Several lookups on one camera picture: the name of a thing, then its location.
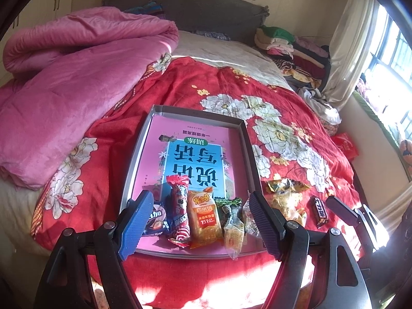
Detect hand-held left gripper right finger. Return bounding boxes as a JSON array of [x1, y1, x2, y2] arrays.
[[248, 191, 363, 309]]

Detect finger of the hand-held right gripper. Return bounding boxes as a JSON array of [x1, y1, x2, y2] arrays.
[[326, 196, 367, 232]]

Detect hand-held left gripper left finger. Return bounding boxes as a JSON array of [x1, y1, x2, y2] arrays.
[[34, 190, 155, 309]]

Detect crinkled clear snack packet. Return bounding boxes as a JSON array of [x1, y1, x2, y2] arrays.
[[242, 200, 264, 239]]

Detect purple cookie packet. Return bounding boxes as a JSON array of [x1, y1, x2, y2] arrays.
[[142, 201, 171, 237]]

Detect dark chocolate bar packet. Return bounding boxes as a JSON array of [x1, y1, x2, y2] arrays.
[[310, 196, 329, 227]]

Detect yellow snack packet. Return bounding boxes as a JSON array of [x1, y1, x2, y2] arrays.
[[270, 191, 307, 229]]

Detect clear pastry packet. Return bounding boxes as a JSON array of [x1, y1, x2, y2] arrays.
[[223, 224, 247, 261]]

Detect green and black snack packet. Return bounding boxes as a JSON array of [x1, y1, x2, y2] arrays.
[[215, 197, 247, 232]]

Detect yellow-green snack packet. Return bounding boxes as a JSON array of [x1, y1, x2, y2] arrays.
[[266, 179, 311, 196]]

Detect red striped snack packet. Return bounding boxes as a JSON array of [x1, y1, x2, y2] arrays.
[[166, 174, 191, 248]]

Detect orange rice cracker packet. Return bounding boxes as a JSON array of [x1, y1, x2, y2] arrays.
[[187, 191, 224, 249]]

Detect silver metal tray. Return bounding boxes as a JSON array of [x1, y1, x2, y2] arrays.
[[120, 105, 266, 260]]

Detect red plastic bag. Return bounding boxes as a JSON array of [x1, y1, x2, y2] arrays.
[[331, 133, 359, 160]]

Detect pink and blue book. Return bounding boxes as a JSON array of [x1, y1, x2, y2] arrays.
[[137, 116, 250, 202]]

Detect floral fabric bag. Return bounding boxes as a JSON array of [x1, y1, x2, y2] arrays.
[[322, 117, 342, 137]]

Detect grey cloth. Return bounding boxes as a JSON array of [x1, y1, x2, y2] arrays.
[[298, 87, 342, 125]]

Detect red floral blanket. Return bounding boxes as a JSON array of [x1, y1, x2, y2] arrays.
[[30, 56, 364, 309]]

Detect pile of colourful clothes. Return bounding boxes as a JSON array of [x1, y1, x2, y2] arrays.
[[356, 74, 374, 95]]

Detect window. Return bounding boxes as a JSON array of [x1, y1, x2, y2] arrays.
[[364, 5, 412, 142]]

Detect pink quilt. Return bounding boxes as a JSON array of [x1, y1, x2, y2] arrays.
[[0, 6, 180, 190]]

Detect cream curtain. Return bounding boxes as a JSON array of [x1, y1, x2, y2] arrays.
[[322, 0, 383, 110]]

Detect stack of folded clothes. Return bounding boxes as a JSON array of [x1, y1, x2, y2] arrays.
[[254, 25, 332, 88]]

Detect beige bed sheet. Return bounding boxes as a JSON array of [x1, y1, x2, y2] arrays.
[[167, 30, 290, 88]]

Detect dark patterned cloth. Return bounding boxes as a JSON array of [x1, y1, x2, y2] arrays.
[[193, 30, 231, 42]]

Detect grey padded headboard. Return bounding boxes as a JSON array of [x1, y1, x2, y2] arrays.
[[102, 0, 270, 44]]

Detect blue and purple pillow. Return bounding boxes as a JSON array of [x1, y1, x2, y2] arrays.
[[124, 2, 166, 17]]

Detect cream wardrobe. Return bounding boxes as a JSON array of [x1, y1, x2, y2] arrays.
[[0, 0, 76, 84]]

